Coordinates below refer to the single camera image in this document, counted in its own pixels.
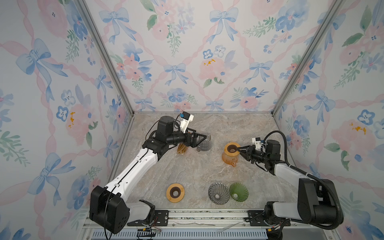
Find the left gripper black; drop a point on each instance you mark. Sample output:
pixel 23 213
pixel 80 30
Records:
pixel 193 143

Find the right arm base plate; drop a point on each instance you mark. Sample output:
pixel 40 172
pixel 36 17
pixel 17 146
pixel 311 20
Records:
pixel 259 218

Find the grey glass carafe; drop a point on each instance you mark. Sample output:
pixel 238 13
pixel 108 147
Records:
pixel 206 144

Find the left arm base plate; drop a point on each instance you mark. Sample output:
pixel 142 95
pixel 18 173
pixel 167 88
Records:
pixel 159 218

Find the right corner aluminium post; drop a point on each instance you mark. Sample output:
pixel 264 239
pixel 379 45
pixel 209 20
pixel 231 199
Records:
pixel 329 17

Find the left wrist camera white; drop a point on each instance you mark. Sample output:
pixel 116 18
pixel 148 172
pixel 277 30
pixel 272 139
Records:
pixel 186 118

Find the coffee filter pack orange clip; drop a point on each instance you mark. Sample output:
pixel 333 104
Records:
pixel 182 149

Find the green glass dripper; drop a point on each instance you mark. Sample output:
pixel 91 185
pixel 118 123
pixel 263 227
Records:
pixel 239 192

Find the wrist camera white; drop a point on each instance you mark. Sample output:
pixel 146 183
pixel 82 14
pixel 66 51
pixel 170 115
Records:
pixel 186 118
pixel 257 141

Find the left corner aluminium post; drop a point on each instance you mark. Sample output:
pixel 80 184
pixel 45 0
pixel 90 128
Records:
pixel 95 34

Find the orange glass carafe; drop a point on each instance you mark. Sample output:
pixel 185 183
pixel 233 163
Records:
pixel 230 158

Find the aluminium front rail frame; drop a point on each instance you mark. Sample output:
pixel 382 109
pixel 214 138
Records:
pixel 187 224

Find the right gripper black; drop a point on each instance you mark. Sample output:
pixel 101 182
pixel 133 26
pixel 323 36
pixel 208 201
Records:
pixel 248 155

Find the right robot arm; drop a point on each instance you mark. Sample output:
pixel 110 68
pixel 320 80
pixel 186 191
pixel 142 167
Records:
pixel 317 203

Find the corner aluminium post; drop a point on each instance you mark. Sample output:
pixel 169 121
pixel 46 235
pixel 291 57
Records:
pixel 329 17
pixel 95 34

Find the grey glass dripper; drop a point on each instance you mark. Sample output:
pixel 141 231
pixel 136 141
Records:
pixel 219 193

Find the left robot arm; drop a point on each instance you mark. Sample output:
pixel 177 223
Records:
pixel 108 205

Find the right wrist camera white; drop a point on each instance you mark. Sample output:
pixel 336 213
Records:
pixel 257 141

